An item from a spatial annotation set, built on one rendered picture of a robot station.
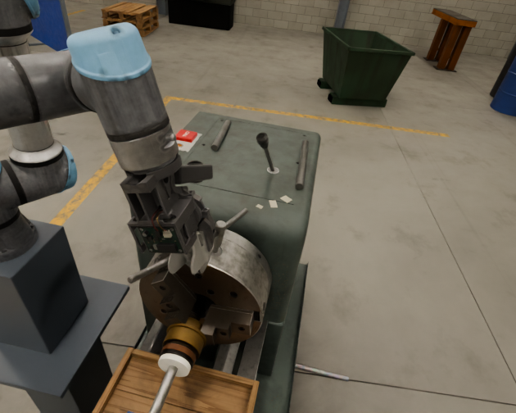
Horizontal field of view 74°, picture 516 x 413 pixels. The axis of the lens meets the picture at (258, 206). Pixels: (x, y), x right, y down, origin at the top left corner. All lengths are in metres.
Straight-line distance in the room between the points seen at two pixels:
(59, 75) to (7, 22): 0.37
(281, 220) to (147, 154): 0.51
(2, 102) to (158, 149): 0.17
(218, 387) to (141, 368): 0.21
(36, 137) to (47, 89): 0.48
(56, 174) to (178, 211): 0.58
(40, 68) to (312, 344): 1.93
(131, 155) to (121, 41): 0.12
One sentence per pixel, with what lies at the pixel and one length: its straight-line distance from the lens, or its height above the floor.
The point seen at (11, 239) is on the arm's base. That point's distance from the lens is 1.05.
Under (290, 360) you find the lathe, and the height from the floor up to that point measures 0.54.
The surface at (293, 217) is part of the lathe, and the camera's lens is 0.86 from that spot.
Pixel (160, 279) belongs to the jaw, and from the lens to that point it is 0.79.
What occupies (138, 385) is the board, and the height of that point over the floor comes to 0.89.
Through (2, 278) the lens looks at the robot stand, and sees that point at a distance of 1.04.
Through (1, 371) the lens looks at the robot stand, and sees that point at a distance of 1.31.
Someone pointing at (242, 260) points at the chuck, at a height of 1.21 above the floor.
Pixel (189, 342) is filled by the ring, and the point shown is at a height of 1.12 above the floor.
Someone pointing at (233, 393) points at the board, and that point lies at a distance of 0.99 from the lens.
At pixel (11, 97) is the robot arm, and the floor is 1.63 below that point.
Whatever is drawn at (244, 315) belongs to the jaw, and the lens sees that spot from 0.82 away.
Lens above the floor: 1.79
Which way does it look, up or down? 37 degrees down
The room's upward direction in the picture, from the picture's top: 7 degrees clockwise
